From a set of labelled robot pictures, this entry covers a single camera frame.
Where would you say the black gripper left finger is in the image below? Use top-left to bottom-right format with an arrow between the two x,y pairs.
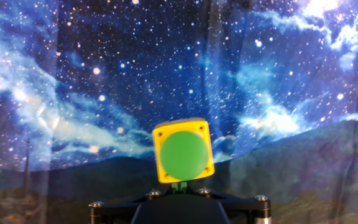
88,182 -> 180,224

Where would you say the yellow box green push button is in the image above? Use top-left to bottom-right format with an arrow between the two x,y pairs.
152,117 -> 216,185

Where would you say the starry night sky cloth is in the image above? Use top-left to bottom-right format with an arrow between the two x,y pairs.
0,0 -> 358,224

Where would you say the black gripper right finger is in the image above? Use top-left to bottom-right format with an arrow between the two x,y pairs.
178,182 -> 272,224

